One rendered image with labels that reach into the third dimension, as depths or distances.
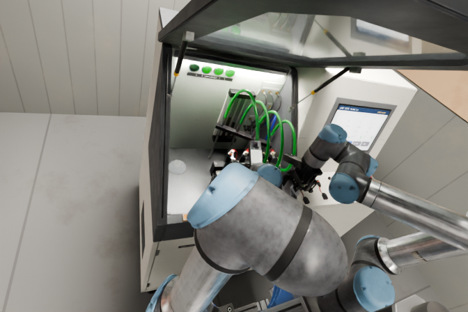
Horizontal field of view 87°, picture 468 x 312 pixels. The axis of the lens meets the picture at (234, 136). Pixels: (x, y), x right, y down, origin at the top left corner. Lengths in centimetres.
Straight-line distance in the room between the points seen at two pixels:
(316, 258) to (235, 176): 14
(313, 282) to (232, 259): 11
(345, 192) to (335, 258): 36
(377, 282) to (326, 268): 64
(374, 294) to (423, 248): 20
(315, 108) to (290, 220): 101
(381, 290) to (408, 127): 232
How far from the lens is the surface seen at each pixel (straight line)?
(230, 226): 34
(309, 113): 130
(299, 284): 37
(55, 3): 245
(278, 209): 34
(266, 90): 139
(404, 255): 102
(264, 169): 72
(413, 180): 313
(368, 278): 98
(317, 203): 144
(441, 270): 324
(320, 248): 35
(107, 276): 204
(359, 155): 83
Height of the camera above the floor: 194
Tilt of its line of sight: 39 degrees down
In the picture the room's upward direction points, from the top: 24 degrees clockwise
